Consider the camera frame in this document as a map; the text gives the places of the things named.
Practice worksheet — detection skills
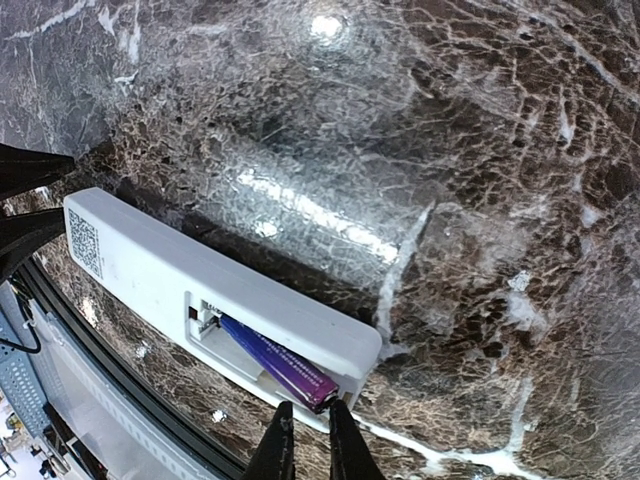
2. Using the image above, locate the black front rail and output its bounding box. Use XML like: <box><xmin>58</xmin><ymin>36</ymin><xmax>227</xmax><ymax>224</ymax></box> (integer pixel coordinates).
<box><xmin>16</xmin><ymin>259</ymin><xmax>244</xmax><ymax>479</ymax></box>

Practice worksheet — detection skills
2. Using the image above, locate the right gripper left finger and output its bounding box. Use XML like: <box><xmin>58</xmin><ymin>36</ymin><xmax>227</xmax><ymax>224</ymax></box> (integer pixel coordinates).
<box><xmin>242</xmin><ymin>401</ymin><xmax>295</xmax><ymax>480</ymax></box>

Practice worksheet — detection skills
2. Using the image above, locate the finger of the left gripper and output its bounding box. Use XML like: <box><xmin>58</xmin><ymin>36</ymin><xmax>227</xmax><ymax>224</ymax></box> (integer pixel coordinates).
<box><xmin>0</xmin><ymin>144</ymin><xmax>75</xmax><ymax>200</ymax></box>
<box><xmin>1</xmin><ymin>208</ymin><xmax>65</xmax><ymax>280</ymax></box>

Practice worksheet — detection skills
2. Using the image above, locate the blue battery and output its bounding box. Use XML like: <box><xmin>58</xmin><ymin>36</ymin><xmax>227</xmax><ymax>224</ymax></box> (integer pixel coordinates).
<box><xmin>219</xmin><ymin>314</ymin><xmax>339</xmax><ymax>414</ymax></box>

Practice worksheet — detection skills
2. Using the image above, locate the white remote control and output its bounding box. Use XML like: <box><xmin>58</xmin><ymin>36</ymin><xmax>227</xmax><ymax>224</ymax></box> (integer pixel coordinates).
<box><xmin>63</xmin><ymin>188</ymin><xmax>382</xmax><ymax>432</ymax></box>

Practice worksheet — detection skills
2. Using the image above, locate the white cable duct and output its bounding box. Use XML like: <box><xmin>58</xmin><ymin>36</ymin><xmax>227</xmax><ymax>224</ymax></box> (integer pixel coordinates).
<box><xmin>1</xmin><ymin>345</ymin><xmax>50</xmax><ymax>437</ymax></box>

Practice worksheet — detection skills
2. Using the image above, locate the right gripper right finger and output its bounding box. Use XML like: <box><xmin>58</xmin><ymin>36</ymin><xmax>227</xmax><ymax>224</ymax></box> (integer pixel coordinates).
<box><xmin>329</xmin><ymin>399</ymin><xmax>385</xmax><ymax>480</ymax></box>

